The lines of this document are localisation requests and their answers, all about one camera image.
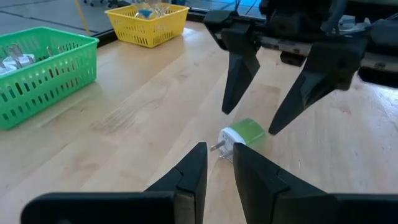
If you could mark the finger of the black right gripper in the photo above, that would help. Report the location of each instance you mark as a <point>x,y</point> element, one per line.
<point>314,84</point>
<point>239,81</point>

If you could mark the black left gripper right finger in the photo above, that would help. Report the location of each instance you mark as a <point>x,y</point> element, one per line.
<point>264,189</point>

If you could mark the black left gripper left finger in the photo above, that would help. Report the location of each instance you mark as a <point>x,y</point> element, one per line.
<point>189,183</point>

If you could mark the white USB charger green rim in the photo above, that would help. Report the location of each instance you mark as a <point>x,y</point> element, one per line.
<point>245,133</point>

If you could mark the white USB charger pink rim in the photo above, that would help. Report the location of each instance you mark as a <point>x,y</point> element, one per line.
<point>21,59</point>

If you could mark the white USB charger purple rim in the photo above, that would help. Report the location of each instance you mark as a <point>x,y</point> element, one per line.
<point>6,69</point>

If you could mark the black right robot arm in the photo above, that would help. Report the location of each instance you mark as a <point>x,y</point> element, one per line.
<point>363,18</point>

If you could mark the yellow plastic basket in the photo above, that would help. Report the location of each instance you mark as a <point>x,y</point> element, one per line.
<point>146,29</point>

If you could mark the green plastic basket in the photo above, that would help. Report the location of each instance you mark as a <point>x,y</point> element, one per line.
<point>46,81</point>

